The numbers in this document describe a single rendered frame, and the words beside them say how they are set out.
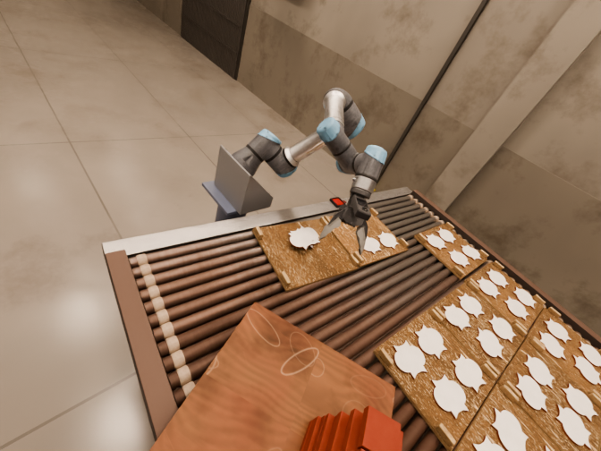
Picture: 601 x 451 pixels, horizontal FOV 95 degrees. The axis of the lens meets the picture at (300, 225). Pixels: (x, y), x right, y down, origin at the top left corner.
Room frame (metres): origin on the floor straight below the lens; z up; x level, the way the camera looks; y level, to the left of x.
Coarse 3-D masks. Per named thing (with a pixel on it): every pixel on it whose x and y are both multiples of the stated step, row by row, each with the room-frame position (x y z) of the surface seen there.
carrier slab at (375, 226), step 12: (372, 216) 1.49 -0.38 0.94; (336, 228) 1.21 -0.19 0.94; (348, 228) 1.26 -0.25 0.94; (372, 228) 1.36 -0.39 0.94; (384, 228) 1.41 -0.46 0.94; (348, 240) 1.16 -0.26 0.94; (396, 240) 1.35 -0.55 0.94; (348, 252) 1.07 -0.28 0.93; (384, 252) 1.19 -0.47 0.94; (396, 252) 1.24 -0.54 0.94; (360, 264) 1.02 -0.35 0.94
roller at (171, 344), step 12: (336, 276) 0.90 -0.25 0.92; (300, 288) 0.75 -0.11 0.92; (312, 288) 0.78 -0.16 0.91; (264, 300) 0.63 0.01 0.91; (276, 300) 0.65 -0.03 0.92; (288, 300) 0.68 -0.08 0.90; (240, 312) 0.53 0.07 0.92; (204, 324) 0.45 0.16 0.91; (216, 324) 0.46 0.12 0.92; (228, 324) 0.48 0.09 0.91; (180, 336) 0.38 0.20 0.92; (192, 336) 0.39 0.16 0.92; (204, 336) 0.41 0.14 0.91; (168, 348) 0.34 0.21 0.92; (180, 348) 0.35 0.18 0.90
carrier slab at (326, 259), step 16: (288, 224) 1.08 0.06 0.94; (304, 224) 1.13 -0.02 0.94; (320, 224) 1.19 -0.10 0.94; (272, 240) 0.92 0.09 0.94; (288, 240) 0.97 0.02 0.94; (320, 240) 1.06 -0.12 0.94; (336, 240) 1.12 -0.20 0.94; (272, 256) 0.83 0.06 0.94; (288, 256) 0.87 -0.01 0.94; (304, 256) 0.91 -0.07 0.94; (320, 256) 0.96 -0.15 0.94; (336, 256) 1.00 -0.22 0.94; (288, 272) 0.78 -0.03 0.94; (304, 272) 0.82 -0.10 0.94; (320, 272) 0.86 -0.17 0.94; (336, 272) 0.90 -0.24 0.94; (288, 288) 0.71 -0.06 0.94
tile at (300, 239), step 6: (288, 234) 0.97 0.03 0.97; (294, 234) 0.98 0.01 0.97; (300, 234) 1.00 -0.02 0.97; (306, 234) 1.01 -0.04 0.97; (294, 240) 0.94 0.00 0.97; (300, 240) 0.96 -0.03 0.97; (306, 240) 0.98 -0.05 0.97; (294, 246) 0.91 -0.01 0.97; (300, 246) 0.92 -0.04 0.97; (306, 246) 0.94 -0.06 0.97
